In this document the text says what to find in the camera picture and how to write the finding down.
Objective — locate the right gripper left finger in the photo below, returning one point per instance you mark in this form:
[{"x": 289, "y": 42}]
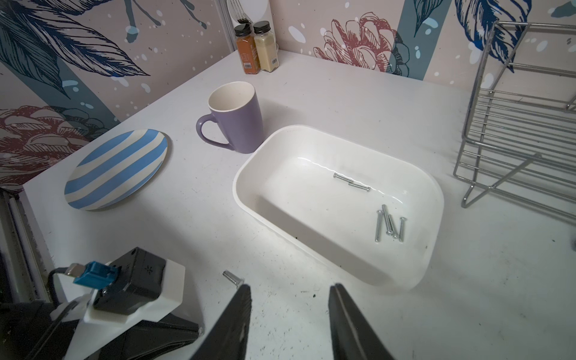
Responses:
[{"x": 228, "y": 339}]

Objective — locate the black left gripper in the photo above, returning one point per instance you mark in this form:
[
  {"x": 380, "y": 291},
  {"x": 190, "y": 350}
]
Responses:
[{"x": 149, "y": 340}]

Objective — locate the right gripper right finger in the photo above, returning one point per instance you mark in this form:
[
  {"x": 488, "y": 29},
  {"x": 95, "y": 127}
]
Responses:
[{"x": 352, "y": 337}]

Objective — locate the long screw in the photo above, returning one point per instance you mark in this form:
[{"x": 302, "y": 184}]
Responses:
[{"x": 401, "y": 231}]

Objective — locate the lone screw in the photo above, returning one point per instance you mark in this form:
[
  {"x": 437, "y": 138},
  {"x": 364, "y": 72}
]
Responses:
[{"x": 343, "y": 178}]

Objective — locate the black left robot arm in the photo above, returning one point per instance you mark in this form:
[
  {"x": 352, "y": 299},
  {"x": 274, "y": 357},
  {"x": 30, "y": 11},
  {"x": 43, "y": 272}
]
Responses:
[{"x": 24, "y": 324}]

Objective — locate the white storage box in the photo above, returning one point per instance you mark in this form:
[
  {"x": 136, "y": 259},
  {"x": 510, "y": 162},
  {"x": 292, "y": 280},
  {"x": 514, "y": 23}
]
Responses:
[{"x": 288, "y": 186}]

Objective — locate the blue striped plate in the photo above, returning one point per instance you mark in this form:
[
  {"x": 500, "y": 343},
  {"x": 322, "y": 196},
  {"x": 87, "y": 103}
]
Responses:
[{"x": 116, "y": 169}]

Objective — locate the purple mug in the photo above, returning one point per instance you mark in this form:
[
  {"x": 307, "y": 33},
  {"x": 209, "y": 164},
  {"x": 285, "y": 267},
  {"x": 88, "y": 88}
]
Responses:
[{"x": 235, "y": 108}]

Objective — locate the metal dish rack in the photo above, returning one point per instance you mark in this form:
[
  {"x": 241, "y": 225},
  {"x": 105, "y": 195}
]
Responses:
[{"x": 518, "y": 137}]

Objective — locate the orange spice bottle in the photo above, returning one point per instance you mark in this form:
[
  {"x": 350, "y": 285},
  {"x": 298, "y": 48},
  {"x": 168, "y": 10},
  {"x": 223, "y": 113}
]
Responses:
[{"x": 247, "y": 48}]

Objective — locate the yellow spice bottle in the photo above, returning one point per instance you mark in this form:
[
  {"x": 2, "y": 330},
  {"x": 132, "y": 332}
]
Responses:
[{"x": 266, "y": 46}]

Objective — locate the white utensil holder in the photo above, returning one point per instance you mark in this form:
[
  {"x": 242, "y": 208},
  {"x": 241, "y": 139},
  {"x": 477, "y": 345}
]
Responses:
[{"x": 257, "y": 10}]

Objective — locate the fork in holder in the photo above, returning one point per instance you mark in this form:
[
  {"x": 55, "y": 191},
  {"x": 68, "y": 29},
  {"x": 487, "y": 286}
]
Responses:
[{"x": 237, "y": 12}]

